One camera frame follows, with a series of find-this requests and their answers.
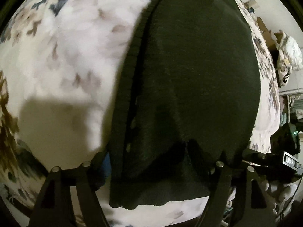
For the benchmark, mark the person's right hand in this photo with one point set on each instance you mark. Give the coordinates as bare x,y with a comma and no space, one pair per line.
281,194

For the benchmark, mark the large cardboard box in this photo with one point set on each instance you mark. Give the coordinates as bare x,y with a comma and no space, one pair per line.
262,26

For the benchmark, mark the bed with floral sheet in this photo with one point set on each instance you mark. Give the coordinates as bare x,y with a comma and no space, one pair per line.
71,52

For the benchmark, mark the pile of white clothes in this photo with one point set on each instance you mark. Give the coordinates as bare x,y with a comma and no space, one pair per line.
290,49

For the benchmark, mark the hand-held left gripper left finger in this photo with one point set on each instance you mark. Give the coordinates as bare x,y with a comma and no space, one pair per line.
71,177

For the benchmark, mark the white open shelf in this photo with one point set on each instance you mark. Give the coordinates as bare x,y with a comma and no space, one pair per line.
293,108

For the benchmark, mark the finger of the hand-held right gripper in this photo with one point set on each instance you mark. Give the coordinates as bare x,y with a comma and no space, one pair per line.
258,157

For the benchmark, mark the dark striped sweater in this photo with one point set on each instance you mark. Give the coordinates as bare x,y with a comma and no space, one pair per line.
189,75

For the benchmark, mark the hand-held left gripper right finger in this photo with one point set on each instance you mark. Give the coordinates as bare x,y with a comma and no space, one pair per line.
236,182

